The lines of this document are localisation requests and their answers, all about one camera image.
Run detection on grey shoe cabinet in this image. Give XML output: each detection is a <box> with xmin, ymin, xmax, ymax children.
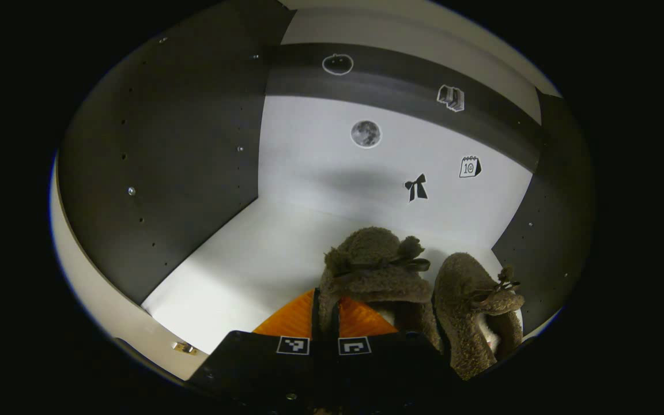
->
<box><xmin>50</xmin><ymin>0</ymin><xmax>595</xmax><ymax>384</ymax></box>

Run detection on brown fuzzy shoe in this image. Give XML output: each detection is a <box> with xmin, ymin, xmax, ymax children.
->
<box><xmin>318</xmin><ymin>227</ymin><xmax>442</xmax><ymax>352</ymax></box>
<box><xmin>433</xmin><ymin>252</ymin><xmax>526</xmax><ymax>381</ymax></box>

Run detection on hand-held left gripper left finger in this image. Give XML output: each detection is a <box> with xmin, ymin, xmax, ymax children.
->
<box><xmin>187</xmin><ymin>287</ymin><xmax>326</xmax><ymax>413</ymax></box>

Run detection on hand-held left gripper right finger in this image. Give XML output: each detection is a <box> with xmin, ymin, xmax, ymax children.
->
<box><xmin>325</xmin><ymin>294</ymin><xmax>465</xmax><ymax>413</ymax></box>

